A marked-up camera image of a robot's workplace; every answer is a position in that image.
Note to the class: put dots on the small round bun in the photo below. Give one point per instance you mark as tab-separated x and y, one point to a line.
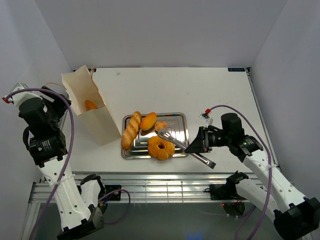
160	125

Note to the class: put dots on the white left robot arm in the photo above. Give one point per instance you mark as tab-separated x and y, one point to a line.
78	207

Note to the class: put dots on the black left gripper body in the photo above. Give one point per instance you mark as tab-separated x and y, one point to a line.
57	108

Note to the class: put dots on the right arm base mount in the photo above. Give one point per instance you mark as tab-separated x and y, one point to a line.
232	204

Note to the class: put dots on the metal tongs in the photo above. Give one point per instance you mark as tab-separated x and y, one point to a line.
165	135

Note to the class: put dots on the ring shaped bread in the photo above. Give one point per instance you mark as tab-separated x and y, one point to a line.
160	149

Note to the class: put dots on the beige paper bag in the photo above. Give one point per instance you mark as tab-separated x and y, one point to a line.
97	126

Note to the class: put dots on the short loaf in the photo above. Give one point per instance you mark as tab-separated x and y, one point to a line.
89	105

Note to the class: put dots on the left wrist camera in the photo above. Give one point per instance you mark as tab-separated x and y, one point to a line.
19	98

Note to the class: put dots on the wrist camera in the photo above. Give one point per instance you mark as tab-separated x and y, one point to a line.
19	98
205	116

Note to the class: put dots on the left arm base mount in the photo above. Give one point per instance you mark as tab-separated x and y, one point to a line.
103	194

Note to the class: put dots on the blue label right corner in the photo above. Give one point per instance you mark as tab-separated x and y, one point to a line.
236	69

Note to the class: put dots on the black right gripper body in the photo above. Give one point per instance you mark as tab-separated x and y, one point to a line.
214	139

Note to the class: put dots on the aluminium frame rail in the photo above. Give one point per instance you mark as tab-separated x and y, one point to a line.
158	188

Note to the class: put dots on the orange oval bun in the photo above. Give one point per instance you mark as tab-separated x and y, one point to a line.
148	121

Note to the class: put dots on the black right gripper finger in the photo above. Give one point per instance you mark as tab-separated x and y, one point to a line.
198	147
201	139

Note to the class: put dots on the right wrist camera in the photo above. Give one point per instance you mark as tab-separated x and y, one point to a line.
205	116

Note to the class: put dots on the metal tray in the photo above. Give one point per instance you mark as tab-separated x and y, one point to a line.
177	126

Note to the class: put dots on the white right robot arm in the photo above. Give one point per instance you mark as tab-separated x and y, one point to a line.
293	214

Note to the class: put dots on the twisted loaf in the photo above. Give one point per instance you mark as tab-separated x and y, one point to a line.
131	130

